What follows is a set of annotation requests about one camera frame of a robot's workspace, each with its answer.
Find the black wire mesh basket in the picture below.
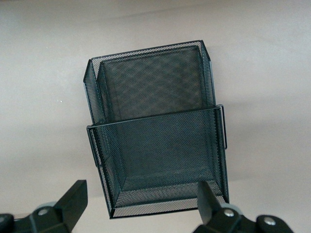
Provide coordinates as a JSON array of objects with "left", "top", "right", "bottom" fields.
[{"left": 86, "top": 104, "right": 230, "bottom": 220}]

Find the black mesh tray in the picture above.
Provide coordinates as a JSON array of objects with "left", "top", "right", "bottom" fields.
[{"left": 82, "top": 39, "right": 217, "bottom": 122}]

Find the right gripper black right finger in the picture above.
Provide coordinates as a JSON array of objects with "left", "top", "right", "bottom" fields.
[{"left": 195, "top": 181, "right": 292, "bottom": 233}]

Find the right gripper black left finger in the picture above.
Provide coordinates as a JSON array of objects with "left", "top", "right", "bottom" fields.
[{"left": 0, "top": 179, "right": 88, "bottom": 233}]

